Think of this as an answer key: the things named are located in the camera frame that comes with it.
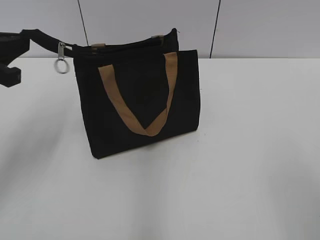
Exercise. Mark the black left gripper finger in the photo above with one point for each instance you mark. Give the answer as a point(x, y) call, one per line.
point(9, 76)

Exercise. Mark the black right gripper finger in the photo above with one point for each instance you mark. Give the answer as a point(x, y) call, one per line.
point(13, 43)

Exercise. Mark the silver zipper pull with ring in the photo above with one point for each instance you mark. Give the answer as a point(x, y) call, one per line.
point(61, 60)

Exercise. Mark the black tote bag tan handles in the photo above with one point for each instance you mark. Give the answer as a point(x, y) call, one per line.
point(132, 95)

